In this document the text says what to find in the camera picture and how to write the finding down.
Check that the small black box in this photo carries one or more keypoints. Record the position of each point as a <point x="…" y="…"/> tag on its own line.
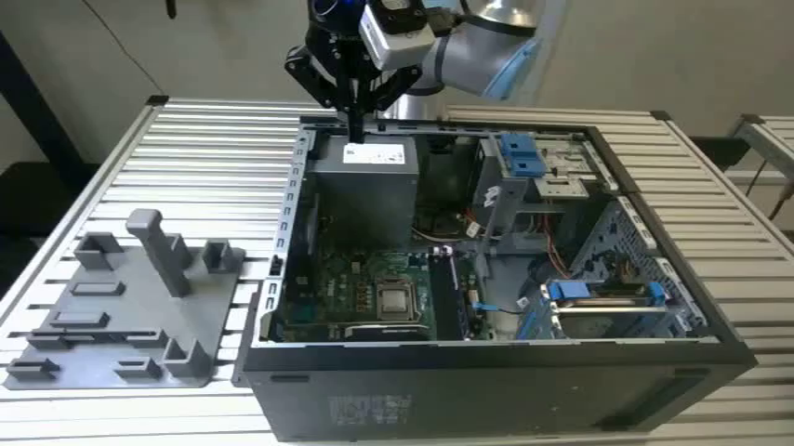
<point x="719" y="151"/>

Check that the black plastic duct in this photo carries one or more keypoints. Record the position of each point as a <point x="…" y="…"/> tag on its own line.
<point x="440" y="146"/>

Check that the gray metal drive cage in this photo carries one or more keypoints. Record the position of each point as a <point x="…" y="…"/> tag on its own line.
<point x="505" y="204"/>

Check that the black open PC case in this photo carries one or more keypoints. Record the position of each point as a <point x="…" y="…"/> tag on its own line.
<point x="496" y="385"/>

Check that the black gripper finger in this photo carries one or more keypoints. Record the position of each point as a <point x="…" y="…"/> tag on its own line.
<point x="312" y="80"/>
<point x="396" y="88"/>

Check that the CPU socket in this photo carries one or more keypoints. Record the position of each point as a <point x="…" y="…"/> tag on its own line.
<point x="375" y="302"/>

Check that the blue plastic drive latch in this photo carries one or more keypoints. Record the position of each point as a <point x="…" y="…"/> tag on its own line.
<point x="520" y="155"/>

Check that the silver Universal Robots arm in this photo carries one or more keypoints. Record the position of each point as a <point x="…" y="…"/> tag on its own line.
<point x="471" y="60"/>

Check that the black slanted stand bar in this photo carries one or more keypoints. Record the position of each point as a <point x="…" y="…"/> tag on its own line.
<point x="38" y="109"/>

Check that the gray power supply unit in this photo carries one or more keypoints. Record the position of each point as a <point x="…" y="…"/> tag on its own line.
<point x="365" y="200"/>

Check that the silver CPU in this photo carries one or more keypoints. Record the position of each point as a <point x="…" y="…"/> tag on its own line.
<point x="395" y="301"/>

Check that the black graphics card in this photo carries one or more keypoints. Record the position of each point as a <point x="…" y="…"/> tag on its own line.
<point x="384" y="332"/>

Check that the metal slat side table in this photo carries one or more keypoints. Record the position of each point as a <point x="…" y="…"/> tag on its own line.
<point x="768" y="139"/>

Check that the gray plastic parts rack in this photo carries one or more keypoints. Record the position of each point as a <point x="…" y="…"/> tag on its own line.
<point x="136" y="306"/>

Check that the black RAM slot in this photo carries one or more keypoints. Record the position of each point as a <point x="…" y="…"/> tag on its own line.
<point x="447" y="297"/>
<point x="439" y="297"/>
<point x="453" y="297"/>

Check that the black hanging rod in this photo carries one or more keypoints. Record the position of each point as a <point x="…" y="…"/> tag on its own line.
<point x="171" y="9"/>

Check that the green motherboard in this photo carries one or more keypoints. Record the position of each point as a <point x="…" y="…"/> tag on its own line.
<point x="335" y="283"/>

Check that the black furniture piece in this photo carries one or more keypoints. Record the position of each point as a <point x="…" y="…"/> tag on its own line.
<point x="37" y="209"/>

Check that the black table corner cap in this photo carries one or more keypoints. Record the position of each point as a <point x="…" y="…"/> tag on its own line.
<point x="751" y="118"/>
<point x="157" y="99"/>
<point x="660" y="115"/>

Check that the hard disk in blue carrier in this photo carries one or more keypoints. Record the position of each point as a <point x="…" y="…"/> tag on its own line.
<point x="570" y="291"/>

